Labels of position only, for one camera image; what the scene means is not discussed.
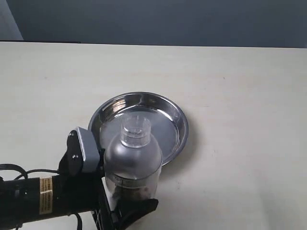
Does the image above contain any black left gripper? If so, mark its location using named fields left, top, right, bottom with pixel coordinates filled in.
left=56, top=148, right=159, bottom=230

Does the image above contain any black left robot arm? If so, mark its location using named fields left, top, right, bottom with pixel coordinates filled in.
left=0, top=154, right=158, bottom=230

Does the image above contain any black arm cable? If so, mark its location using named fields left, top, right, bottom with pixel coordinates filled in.
left=0, top=163, right=63, bottom=180

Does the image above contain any round stainless steel plate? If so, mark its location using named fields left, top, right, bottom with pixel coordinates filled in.
left=88, top=92, right=189, bottom=165

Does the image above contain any clear plastic shaker bottle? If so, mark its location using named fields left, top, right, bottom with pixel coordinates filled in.
left=104, top=115, right=163, bottom=210

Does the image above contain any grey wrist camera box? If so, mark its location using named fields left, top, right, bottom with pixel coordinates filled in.
left=66, top=127, right=100, bottom=176

